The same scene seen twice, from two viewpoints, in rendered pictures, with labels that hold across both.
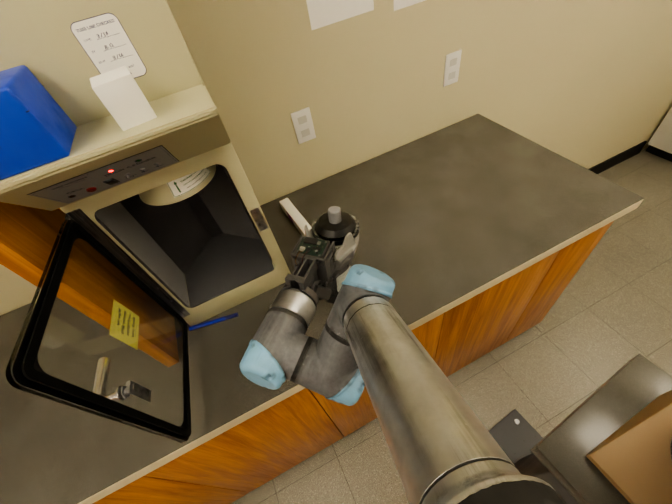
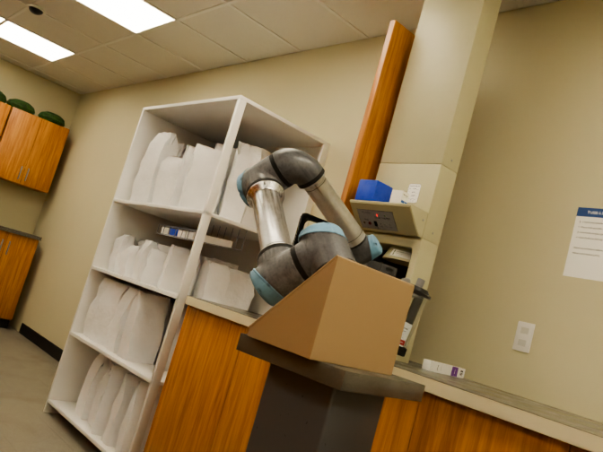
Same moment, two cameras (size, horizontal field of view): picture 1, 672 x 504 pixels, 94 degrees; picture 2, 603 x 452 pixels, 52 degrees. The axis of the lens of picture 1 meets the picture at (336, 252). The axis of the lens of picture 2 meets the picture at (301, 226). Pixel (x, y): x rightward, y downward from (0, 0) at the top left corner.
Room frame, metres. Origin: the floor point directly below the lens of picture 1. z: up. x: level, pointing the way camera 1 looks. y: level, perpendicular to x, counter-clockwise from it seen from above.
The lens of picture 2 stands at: (-0.82, -1.73, 1.04)
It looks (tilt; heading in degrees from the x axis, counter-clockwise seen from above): 7 degrees up; 64
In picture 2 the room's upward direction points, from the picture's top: 16 degrees clockwise
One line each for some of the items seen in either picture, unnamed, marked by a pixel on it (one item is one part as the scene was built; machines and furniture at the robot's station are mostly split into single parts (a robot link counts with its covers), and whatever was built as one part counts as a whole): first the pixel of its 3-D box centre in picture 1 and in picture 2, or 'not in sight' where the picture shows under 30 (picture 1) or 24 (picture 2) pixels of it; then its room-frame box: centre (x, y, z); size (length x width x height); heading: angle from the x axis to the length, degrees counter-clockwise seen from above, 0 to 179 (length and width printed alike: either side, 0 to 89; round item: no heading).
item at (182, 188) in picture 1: (171, 169); (405, 256); (0.65, 0.31, 1.34); 0.18 x 0.18 x 0.05
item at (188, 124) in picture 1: (127, 160); (384, 217); (0.49, 0.29, 1.46); 0.32 x 0.11 x 0.10; 105
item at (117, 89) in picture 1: (124, 98); (398, 199); (0.50, 0.24, 1.54); 0.05 x 0.05 x 0.06; 23
